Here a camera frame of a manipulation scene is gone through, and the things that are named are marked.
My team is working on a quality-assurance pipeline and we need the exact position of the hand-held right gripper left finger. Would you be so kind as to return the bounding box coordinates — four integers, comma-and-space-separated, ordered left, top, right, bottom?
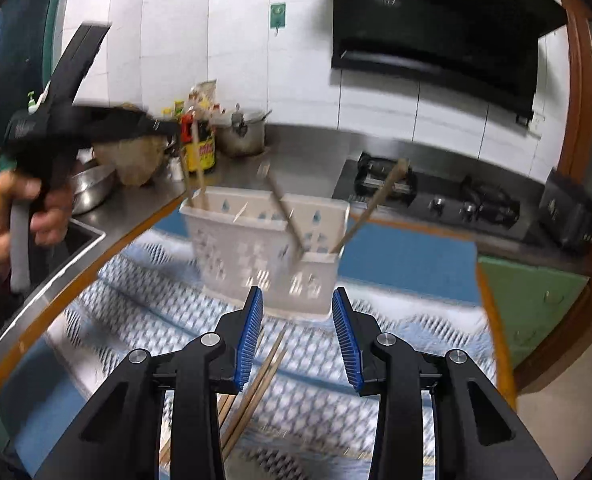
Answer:
34, 286, 265, 480

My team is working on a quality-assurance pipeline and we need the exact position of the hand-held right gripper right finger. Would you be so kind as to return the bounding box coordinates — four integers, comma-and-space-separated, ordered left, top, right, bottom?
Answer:
331, 287, 559, 480

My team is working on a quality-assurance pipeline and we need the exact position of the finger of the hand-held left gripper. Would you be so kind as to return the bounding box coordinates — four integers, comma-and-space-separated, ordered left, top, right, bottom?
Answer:
134, 114, 191, 139

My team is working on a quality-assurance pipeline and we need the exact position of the wooden chopstick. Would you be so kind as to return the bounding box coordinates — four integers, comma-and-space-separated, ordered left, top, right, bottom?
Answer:
178, 119, 209, 211
257, 161, 307, 262
330, 158, 410, 257
159, 393, 237, 467
225, 331, 287, 443
220, 349, 289, 462

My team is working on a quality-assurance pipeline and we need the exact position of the white plastic utensil holder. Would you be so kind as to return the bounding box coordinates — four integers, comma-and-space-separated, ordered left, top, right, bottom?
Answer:
179, 186, 351, 320

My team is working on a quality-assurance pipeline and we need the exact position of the green dish soap bottle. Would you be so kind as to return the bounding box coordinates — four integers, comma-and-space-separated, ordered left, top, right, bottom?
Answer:
26, 89, 52, 115

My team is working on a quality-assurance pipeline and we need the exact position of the brown plastic bag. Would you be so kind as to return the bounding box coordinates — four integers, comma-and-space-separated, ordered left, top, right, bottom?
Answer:
94, 132, 171, 187

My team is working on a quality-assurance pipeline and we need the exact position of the dark sauce bottle yellow label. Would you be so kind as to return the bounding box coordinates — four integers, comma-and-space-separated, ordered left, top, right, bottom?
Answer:
180, 114, 218, 175

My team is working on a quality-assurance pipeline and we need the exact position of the snack bag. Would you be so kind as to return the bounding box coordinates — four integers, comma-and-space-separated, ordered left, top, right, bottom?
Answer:
188, 79, 219, 113

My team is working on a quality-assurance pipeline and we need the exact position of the stainless steel bowl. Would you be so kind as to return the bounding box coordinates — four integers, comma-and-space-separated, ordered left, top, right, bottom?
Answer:
70, 162, 117, 215

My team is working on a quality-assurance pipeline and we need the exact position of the stainless steel pot with lid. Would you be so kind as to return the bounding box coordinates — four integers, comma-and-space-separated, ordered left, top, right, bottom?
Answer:
215, 104, 273, 158

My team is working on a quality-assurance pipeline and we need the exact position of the blue patterned mat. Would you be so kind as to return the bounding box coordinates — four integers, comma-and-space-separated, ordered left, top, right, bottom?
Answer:
3, 217, 503, 480

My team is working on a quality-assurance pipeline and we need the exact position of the stainless steel sink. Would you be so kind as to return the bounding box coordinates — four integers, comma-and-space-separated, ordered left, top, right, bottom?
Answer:
23, 216, 107, 295

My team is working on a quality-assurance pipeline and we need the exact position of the green cabinet drawer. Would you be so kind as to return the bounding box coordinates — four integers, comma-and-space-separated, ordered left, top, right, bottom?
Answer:
477, 255, 591, 373

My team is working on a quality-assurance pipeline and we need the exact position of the black gas stove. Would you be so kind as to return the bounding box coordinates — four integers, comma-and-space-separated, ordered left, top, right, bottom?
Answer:
333, 151, 543, 243

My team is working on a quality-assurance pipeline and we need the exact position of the black box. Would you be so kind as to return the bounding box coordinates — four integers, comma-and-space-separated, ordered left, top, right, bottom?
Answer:
537, 167, 592, 255

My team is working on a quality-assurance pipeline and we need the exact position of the black range hood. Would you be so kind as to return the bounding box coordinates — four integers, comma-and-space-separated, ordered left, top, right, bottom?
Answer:
326, 0, 570, 117

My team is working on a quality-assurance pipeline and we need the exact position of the dark window with green frame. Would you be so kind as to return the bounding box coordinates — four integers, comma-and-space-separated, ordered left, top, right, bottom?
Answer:
0, 0, 79, 133

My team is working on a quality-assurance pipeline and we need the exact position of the green wall hook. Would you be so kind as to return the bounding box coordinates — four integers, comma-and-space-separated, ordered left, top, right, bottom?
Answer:
269, 2, 287, 36

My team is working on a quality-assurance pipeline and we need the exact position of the white wall socket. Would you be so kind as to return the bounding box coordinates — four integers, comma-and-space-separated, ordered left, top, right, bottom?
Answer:
515, 112, 547, 137

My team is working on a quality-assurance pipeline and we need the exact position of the wooden door frame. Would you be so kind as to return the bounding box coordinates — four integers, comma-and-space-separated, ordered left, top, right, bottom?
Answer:
555, 0, 592, 187

